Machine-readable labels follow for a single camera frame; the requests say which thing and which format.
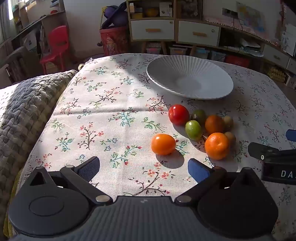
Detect white ribbed plate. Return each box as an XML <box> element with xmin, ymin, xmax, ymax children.
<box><xmin>146</xmin><ymin>55</ymin><xmax>234</xmax><ymax>100</ymax></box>

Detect orange mandarin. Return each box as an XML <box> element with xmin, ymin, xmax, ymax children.
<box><xmin>205</xmin><ymin>132</ymin><xmax>231</xmax><ymax>160</ymax></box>
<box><xmin>205</xmin><ymin>115</ymin><xmax>225</xmax><ymax>135</ymax></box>

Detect grey office chair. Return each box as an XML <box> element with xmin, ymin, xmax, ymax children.
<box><xmin>0</xmin><ymin>46</ymin><xmax>33</xmax><ymax>84</ymax></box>

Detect red storage box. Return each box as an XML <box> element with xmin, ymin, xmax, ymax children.
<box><xmin>225</xmin><ymin>55</ymin><xmax>250</xmax><ymax>68</ymax></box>

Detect wall power strip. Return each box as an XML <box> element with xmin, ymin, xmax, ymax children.
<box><xmin>222</xmin><ymin>8</ymin><xmax>238</xmax><ymax>18</ymax></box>

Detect grey quilted blanket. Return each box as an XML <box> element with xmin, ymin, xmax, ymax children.
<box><xmin>0</xmin><ymin>70</ymin><xmax>78</xmax><ymax>223</ymax></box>

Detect red plastic chair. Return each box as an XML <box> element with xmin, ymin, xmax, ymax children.
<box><xmin>40</xmin><ymin>25</ymin><xmax>70</xmax><ymax>72</ymax></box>

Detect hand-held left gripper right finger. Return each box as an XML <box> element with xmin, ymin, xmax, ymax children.
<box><xmin>174</xmin><ymin>158</ymin><xmax>263</xmax><ymax>207</ymax></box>

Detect wooden desk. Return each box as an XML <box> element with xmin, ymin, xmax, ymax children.
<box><xmin>10</xmin><ymin>0</ymin><xmax>70</xmax><ymax>54</ymax></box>

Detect red printed bin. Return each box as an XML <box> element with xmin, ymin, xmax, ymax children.
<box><xmin>99</xmin><ymin>26</ymin><xmax>129</xmax><ymax>56</ymax></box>

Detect white drawer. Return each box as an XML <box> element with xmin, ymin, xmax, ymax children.
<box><xmin>178</xmin><ymin>20</ymin><xmax>220</xmax><ymax>47</ymax></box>
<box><xmin>131</xmin><ymin>20</ymin><xmax>175</xmax><ymax>41</ymax></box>

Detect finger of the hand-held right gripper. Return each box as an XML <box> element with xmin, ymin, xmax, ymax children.
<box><xmin>285</xmin><ymin>129</ymin><xmax>296</xmax><ymax>142</ymax></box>
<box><xmin>248</xmin><ymin>142</ymin><xmax>296</xmax><ymax>161</ymax></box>

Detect wall papers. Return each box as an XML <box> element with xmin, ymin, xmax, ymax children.
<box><xmin>281</xmin><ymin>23</ymin><xmax>296</xmax><ymax>57</ymax></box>

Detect purple bag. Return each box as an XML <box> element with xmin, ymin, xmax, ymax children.
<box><xmin>102</xmin><ymin>2</ymin><xmax>129</xmax><ymax>29</ymax></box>

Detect pink lace cloth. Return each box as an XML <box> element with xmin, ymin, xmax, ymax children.
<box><xmin>205</xmin><ymin>15</ymin><xmax>273</xmax><ymax>40</ymax></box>

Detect window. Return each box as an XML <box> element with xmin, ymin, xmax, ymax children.
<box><xmin>0</xmin><ymin>0</ymin><xmax>18</xmax><ymax>43</ymax></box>

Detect long wooden shelf unit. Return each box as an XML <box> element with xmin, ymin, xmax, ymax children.
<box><xmin>218</xmin><ymin>23</ymin><xmax>296</xmax><ymax>78</ymax></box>

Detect yellow plastic toy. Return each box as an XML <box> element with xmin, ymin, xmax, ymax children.
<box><xmin>267</xmin><ymin>66</ymin><xmax>287</xmax><ymax>82</ymax></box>

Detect dark green round fruit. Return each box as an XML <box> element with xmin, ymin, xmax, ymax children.
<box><xmin>191</xmin><ymin>109</ymin><xmax>207</xmax><ymax>124</ymax></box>

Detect orange tomato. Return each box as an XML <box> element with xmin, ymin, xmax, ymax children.
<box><xmin>151</xmin><ymin>134</ymin><xmax>176</xmax><ymax>156</ymax></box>

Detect wooden cabinet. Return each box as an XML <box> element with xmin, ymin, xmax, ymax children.
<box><xmin>126</xmin><ymin>0</ymin><xmax>222</xmax><ymax>56</ymax></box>

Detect light green round fruit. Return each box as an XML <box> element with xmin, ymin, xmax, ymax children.
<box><xmin>185</xmin><ymin>120</ymin><xmax>203</xmax><ymax>141</ymax></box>

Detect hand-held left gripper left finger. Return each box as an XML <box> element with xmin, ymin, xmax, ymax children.
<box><xmin>30</xmin><ymin>156</ymin><xmax>114</xmax><ymax>206</ymax></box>

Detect red tomato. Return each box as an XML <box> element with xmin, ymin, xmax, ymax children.
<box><xmin>168</xmin><ymin>104</ymin><xmax>190</xmax><ymax>126</ymax></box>

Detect wall poster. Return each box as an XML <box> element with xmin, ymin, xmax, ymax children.
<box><xmin>236</xmin><ymin>1</ymin><xmax>266</xmax><ymax>33</ymax></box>

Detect clear storage box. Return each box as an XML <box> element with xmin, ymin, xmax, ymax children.
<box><xmin>195</xmin><ymin>47</ymin><xmax>211</xmax><ymax>59</ymax></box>
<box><xmin>169</xmin><ymin>46</ymin><xmax>187</xmax><ymax>56</ymax></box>
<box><xmin>146</xmin><ymin>43</ymin><xmax>162</xmax><ymax>55</ymax></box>
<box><xmin>210</xmin><ymin>51</ymin><xmax>226</xmax><ymax>62</ymax></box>

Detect floral tablecloth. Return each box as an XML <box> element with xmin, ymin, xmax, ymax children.
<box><xmin>17</xmin><ymin>53</ymin><xmax>296</xmax><ymax>234</ymax></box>

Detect white carton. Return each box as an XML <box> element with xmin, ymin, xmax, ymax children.
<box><xmin>159</xmin><ymin>2</ymin><xmax>173</xmax><ymax>16</ymax></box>

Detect small brown round fruit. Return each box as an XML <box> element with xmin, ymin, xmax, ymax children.
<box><xmin>222</xmin><ymin>116</ymin><xmax>234</xmax><ymax>131</ymax></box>
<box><xmin>224</xmin><ymin>131</ymin><xmax>236</xmax><ymax>145</ymax></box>

